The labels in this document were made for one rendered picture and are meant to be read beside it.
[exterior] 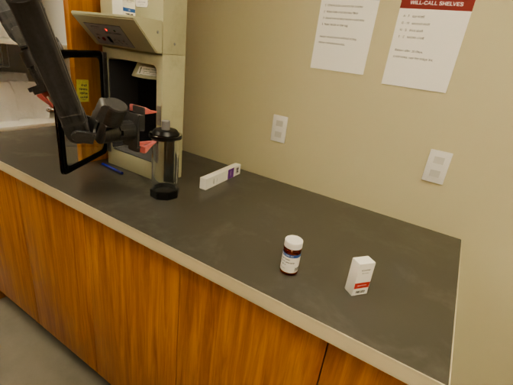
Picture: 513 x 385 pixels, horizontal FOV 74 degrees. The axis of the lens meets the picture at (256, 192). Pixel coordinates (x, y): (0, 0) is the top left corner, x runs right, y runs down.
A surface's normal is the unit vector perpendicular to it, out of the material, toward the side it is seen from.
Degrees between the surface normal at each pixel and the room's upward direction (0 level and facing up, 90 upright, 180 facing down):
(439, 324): 0
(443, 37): 90
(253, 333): 90
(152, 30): 90
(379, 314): 0
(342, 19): 90
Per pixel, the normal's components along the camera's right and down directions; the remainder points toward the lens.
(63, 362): 0.11, -0.92
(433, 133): -0.52, 0.27
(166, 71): 0.84, 0.29
